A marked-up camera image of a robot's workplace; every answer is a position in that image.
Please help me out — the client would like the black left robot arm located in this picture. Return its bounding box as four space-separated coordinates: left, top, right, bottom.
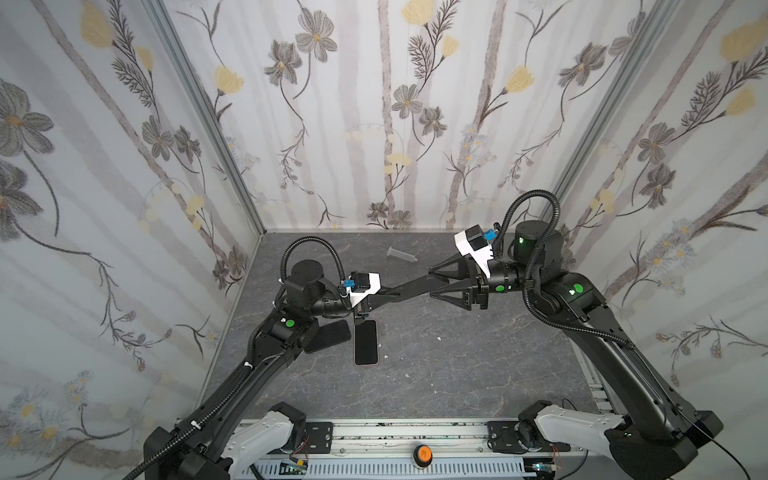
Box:
127 260 449 479

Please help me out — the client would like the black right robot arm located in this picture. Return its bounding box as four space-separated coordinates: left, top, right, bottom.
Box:
430 220 723 479

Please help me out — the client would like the phone with pink case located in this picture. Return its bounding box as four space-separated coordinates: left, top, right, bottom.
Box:
353 320 379 366

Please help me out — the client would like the black phone lying flat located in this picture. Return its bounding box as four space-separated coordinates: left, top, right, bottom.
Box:
304 320 352 354

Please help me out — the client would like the clear plastic tube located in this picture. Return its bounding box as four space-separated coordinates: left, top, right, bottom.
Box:
386 246 418 263

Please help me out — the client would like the orange emergency stop button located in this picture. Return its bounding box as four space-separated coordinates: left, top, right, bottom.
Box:
412 444 434 469

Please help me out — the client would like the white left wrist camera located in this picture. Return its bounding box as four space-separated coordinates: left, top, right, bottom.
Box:
343 272 381 308

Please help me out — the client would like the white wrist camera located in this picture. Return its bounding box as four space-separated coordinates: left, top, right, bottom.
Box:
454 225 497 279
343 272 381 308

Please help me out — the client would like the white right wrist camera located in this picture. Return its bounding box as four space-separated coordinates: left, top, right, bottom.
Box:
454 225 497 279

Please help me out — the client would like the black right corrugated cable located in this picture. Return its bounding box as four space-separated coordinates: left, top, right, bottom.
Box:
493 189 636 350

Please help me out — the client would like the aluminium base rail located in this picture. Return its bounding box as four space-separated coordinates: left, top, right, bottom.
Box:
231 418 594 479

